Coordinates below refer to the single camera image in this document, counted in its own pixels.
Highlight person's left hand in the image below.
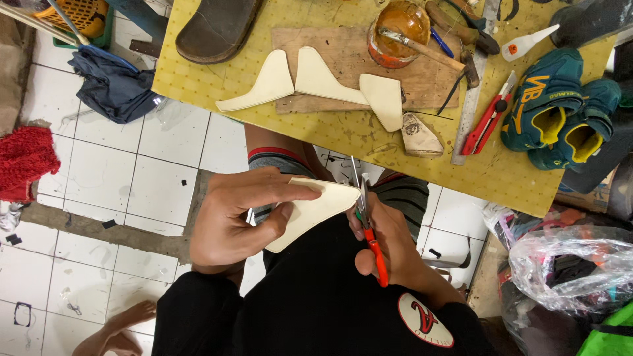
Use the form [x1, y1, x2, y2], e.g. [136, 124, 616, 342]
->
[189, 167, 322, 276]

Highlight person's right hand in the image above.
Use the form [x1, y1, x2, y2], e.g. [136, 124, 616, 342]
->
[346, 192, 432, 298]

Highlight red handled scissors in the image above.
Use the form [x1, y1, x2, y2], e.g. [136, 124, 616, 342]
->
[350, 155, 390, 289]

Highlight cream leather shoe piece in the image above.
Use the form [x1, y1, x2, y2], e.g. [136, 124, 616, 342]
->
[246, 177, 362, 254]
[359, 73, 404, 133]
[215, 49, 296, 112]
[295, 46, 371, 106]

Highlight person's black shirt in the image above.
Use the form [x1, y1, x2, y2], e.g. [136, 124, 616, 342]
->
[151, 213, 500, 356]

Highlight person's grey striped shorts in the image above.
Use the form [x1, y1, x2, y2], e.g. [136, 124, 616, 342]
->
[247, 147, 430, 244]

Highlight yellow dotted table cover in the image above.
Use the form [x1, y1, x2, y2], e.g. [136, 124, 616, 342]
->
[151, 0, 619, 219]

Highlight worn beige leather piece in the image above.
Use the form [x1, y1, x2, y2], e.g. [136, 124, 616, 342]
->
[401, 112, 445, 158]

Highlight person's left leg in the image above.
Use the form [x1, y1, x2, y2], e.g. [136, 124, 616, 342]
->
[244, 124, 319, 161]

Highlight red utility knife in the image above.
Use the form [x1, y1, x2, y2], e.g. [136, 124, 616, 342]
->
[461, 71, 518, 157]

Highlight thin black strip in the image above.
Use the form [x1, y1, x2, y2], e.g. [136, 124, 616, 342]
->
[437, 73, 467, 116]

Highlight metal ruler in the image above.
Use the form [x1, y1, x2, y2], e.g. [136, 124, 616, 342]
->
[450, 0, 503, 166]

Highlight wooden work board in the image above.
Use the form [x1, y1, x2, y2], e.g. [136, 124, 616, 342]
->
[271, 26, 468, 115]

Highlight blue pen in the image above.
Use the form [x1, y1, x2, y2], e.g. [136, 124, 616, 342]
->
[429, 27, 455, 59]

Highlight heap of bags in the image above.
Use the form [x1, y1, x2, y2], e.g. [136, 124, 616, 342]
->
[482, 202, 633, 356]

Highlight clear plastic bag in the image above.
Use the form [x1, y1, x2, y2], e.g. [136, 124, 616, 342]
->
[508, 225, 633, 313]

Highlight orange glue can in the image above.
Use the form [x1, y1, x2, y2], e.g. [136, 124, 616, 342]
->
[367, 0, 432, 69]

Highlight teal yellow sports shoe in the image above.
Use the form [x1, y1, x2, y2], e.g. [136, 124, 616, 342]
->
[527, 79, 622, 172]
[500, 48, 585, 153]

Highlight cardboard box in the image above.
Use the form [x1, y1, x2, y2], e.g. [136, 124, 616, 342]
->
[554, 168, 620, 214]

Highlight brown shoe sole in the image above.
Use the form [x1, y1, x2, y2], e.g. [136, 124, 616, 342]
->
[175, 0, 264, 65]

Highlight white glue bottle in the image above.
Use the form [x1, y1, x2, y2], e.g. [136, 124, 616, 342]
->
[501, 24, 561, 63]

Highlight dark grey rubber piece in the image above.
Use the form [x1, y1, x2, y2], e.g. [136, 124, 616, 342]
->
[561, 49, 633, 195]

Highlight green bag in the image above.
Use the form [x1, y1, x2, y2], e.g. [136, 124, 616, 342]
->
[576, 301, 633, 356]

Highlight dark blue cloth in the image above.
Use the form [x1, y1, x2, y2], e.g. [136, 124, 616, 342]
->
[68, 45, 164, 125]

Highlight blue table leg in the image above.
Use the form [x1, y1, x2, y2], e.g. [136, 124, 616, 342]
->
[105, 0, 169, 41]

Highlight black boot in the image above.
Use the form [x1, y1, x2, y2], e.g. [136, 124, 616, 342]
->
[549, 0, 633, 49]

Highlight green plastic tray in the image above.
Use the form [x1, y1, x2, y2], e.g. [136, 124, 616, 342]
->
[52, 6, 115, 50]

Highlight red cloth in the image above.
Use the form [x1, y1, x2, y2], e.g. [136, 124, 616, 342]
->
[0, 126, 62, 204]

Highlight white crumpled cloth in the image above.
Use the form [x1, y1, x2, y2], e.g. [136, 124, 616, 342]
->
[0, 200, 24, 233]

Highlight yellow plastic basket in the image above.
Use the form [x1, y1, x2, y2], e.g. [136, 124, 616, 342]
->
[34, 0, 110, 39]

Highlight white rod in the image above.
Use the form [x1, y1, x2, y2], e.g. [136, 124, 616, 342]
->
[0, 0, 91, 48]

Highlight black strap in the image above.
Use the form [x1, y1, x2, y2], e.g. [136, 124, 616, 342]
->
[423, 236, 473, 271]

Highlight wooden handle hammer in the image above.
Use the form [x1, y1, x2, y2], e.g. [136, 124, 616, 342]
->
[378, 27, 481, 90]

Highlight wooden handle tool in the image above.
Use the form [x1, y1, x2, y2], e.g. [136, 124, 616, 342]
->
[425, 0, 501, 55]

